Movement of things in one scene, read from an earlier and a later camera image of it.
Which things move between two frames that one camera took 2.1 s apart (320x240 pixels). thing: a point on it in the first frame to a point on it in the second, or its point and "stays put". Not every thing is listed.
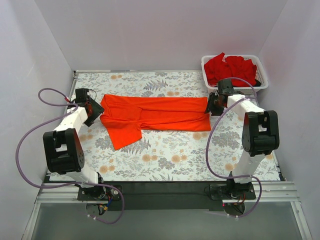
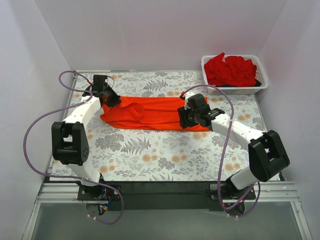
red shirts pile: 216,68 stays put
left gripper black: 96,110 to 111,99
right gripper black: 210,104 to 183,117
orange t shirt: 126,116 stays put
